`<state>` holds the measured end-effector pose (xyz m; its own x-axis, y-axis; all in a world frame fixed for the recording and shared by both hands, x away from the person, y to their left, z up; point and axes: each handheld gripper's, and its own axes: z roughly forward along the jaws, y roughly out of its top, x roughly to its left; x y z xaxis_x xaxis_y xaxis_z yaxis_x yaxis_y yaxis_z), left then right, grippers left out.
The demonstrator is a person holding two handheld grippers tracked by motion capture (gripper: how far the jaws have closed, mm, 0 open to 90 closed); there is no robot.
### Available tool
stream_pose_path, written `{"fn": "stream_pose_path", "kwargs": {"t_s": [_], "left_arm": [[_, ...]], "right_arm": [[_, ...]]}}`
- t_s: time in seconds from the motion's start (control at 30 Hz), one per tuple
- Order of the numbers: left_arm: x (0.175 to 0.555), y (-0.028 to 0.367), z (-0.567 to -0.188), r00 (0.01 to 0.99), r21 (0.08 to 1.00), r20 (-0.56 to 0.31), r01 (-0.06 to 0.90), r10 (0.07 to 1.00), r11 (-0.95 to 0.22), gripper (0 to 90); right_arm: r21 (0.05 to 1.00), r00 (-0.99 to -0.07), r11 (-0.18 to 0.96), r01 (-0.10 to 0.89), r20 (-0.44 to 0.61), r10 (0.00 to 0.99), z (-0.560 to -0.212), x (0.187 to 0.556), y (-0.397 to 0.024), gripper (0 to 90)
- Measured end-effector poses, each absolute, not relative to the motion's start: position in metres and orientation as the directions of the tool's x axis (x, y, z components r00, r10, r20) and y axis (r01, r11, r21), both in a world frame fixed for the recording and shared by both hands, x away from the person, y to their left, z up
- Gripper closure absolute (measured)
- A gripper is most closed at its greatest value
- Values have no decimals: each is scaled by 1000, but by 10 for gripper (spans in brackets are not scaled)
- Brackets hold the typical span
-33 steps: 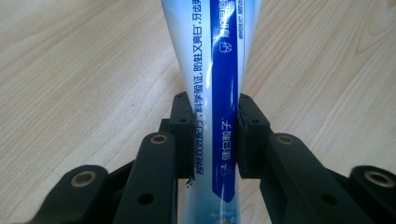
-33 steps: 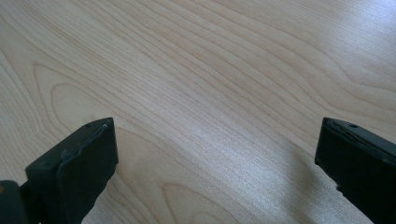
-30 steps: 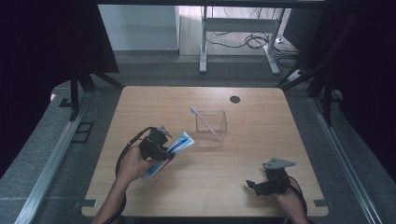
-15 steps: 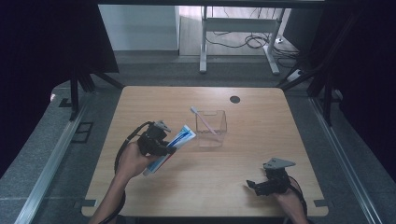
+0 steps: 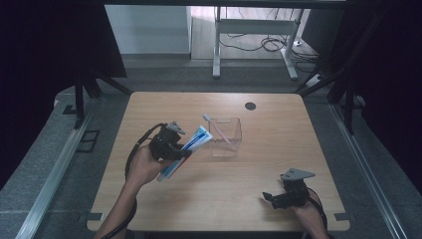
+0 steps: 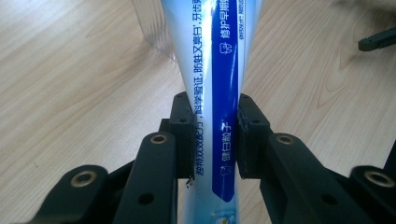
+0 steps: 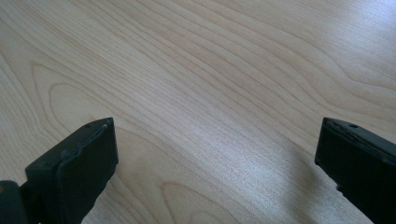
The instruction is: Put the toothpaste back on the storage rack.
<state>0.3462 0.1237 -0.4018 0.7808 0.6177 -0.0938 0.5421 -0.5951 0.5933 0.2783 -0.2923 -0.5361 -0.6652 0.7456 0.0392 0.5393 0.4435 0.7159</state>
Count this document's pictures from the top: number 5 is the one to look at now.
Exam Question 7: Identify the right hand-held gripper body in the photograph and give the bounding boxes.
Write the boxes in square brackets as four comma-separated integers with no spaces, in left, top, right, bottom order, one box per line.
[271,167,317,210]

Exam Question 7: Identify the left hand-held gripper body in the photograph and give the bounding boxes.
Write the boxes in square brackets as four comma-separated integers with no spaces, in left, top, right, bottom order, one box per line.
[148,120,187,162]

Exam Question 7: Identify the blue and white toothpaste tube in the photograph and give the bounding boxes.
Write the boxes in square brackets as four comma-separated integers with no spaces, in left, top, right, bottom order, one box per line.
[156,124,214,183]

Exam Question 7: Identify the pink toothbrush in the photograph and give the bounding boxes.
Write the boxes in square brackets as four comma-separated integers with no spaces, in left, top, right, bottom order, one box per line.
[202,113,233,144]

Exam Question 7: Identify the clear plastic container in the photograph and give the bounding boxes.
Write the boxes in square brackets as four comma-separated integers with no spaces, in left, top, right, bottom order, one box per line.
[207,117,243,158]

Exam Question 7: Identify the person's right hand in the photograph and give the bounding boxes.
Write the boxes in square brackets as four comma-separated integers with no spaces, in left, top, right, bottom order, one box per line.
[291,200,325,234]

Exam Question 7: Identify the person's left hand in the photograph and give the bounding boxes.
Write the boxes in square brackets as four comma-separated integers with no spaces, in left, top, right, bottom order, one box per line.
[126,144,171,187]

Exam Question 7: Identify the black metal stand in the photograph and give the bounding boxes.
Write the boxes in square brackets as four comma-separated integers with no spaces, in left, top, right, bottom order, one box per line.
[294,13,367,135]
[62,70,134,130]

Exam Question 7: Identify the white partition panel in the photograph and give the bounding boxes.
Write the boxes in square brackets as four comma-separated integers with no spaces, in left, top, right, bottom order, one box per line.
[104,4,193,55]

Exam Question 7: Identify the white power strip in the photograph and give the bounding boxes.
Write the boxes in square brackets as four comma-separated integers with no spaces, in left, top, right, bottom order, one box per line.
[305,74,324,89]

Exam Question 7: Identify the black curtain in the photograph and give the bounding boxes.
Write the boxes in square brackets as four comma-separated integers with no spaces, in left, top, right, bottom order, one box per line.
[298,0,422,194]
[0,0,127,191]

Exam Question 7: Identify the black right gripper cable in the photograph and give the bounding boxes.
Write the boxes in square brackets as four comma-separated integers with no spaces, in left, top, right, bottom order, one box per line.
[308,186,330,235]

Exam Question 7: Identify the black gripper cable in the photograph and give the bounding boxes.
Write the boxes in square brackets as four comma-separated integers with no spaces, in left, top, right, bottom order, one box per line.
[308,186,330,235]
[99,122,167,239]

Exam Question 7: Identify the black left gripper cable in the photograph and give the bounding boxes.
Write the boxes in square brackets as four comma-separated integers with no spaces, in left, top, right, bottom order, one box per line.
[99,122,167,239]

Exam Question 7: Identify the aluminium floor rail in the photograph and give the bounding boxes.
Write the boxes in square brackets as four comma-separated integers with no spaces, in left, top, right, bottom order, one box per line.
[327,103,400,239]
[15,105,98,239]

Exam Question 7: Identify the black square floor frame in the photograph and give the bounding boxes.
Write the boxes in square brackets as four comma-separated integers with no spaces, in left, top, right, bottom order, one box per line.
[76,129,101,154]

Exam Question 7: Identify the black floor cables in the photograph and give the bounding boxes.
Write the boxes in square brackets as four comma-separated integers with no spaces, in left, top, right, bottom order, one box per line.
[218,8,320,73]

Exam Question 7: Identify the white desk frame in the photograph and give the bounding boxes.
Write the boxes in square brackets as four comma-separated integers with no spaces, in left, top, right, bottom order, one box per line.
[212,6,305,81]

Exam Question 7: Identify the black overhead frame beam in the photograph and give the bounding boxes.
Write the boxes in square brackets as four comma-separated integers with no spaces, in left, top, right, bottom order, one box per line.
[102,0,348,10]

